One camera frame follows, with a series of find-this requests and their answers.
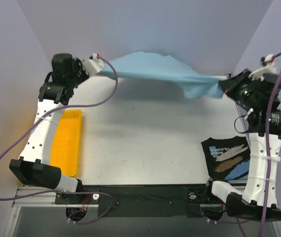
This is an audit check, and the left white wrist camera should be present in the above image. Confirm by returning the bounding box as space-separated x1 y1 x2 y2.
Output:
82 53 105 77

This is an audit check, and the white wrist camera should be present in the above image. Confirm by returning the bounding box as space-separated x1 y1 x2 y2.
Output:
82 53 105 77
248 54 277 81

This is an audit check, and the aluminium frame rail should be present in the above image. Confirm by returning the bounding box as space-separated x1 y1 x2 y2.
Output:
14 186 222 207

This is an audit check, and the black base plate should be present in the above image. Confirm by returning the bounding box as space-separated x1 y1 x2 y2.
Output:
54 184 226 220

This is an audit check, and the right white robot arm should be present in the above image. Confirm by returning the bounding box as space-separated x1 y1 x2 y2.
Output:
203 69 281 222

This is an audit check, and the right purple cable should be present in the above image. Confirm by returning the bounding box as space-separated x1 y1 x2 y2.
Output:
204 49 281 237

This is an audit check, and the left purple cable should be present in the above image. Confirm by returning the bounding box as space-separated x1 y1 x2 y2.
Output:
0 54 118 225

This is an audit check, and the purple cable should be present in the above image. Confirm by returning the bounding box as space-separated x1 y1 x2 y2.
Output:
0 54 118 225
204 49 281 237

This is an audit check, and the yellow plastic tray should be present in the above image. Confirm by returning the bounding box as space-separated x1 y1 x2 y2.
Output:
50 110 82 177

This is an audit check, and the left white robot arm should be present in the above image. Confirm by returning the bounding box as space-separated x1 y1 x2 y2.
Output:
9 53 88 203

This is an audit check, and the black printed t-shirt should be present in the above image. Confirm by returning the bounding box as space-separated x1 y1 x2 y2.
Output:
201 136 250 181

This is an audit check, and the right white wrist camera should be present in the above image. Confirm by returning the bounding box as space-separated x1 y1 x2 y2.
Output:
248 54 277 81

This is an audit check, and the light blue t-shirt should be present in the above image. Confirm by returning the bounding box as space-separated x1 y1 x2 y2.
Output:
110 51 224 99

